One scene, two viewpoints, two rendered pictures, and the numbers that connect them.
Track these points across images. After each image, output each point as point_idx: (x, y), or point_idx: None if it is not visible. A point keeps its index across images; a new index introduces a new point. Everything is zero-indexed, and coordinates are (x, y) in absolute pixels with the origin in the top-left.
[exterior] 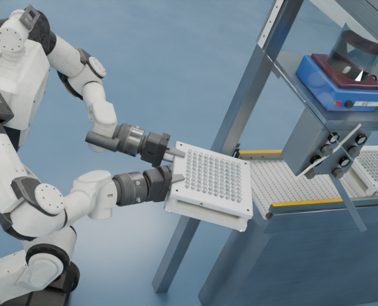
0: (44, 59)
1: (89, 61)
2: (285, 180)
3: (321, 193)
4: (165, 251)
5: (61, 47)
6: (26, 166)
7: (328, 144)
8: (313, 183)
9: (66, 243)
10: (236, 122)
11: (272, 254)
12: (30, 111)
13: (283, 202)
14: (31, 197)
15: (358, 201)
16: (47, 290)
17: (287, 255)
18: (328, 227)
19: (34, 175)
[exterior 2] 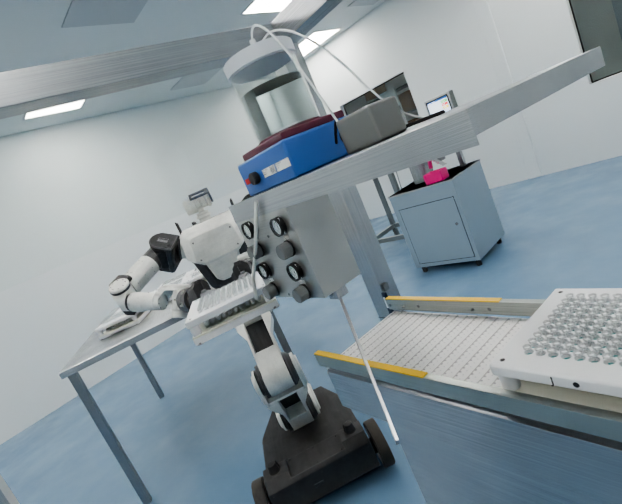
0: (223, 220)
1: None
2: (407, 338)
3: (429, 366)
4: None
5: None
6: None
7: (258, 242)
8: (444, 350)
9: (267, 368)
10: (355, 254)
11: (431, 479)
12: (191, 249)
13: (329, 352)
14: (111, 283)
15: (450, 387)
16: (338, 440)
17: (467, 502)
18: (499, 463)
19: (268, 311)
